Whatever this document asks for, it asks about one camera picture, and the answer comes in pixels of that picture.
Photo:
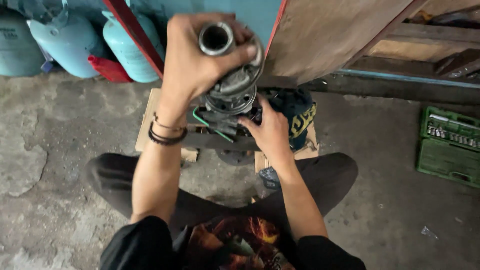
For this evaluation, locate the red frame bar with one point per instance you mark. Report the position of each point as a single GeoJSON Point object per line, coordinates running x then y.
{"type": "Point", "coordinates": [137, 37]}

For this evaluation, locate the green socket set case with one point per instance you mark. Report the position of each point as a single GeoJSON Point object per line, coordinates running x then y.
{"type": "Point", "coordinates": [448, 157]}

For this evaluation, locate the clear plastic scrap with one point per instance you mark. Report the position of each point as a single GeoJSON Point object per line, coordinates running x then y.
{"type": "Point", "coordinates": [429, 232]}

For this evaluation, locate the wooden board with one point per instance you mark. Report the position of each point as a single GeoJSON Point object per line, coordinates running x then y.
{"type": "Point", "coordinates": [150, 120]}

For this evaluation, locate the red plastic container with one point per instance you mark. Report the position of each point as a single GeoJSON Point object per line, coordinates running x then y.
{"type": "Point", "coordinates": [110, 70]}

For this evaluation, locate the person's black trousers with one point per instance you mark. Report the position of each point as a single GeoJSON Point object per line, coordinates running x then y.
{"type": "Point", "coordinates": [112, 180]}

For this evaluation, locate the person's black printed shirt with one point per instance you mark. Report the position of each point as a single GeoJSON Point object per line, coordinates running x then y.
{"type": "Point", "coordinates": [232, 247]}

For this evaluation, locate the light teal gas cylinder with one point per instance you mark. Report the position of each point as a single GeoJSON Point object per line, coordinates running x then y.
{"type": "Point", "coordinates": [17, 45]}
{"type": "Point", "coordinates": [69, 48]}
{"type": "Point", "coordinates": [129, 52]}

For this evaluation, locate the wooden panel with red edge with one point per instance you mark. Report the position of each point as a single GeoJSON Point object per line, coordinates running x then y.
{"type": "Point", "coordinates": [330, 33]}

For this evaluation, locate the grey metal pump assembly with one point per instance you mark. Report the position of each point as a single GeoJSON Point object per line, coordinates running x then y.
{"type": "Point", "coordinates": [232, 93]}

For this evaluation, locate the person's right hand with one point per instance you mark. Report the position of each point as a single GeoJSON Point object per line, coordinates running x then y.
{"type": "Point", "coordinates": [273, 131]}

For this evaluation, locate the wooden workbench shelf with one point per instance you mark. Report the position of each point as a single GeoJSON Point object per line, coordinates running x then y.
{"type": "Point", "coordinates": [420, 56]}

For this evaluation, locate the person's left hand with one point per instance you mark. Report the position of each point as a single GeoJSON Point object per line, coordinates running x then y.
{"type": "Point", "coordinates": [187, 63]}

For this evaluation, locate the dark cloth with yellow print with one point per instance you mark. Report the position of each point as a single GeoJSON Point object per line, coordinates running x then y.
{"type": "Point", "coordinates": [298, 112]}

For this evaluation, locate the grey sandal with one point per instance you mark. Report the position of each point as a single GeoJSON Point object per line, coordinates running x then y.
{"type": "Point", "coordinates": [270, 179]}

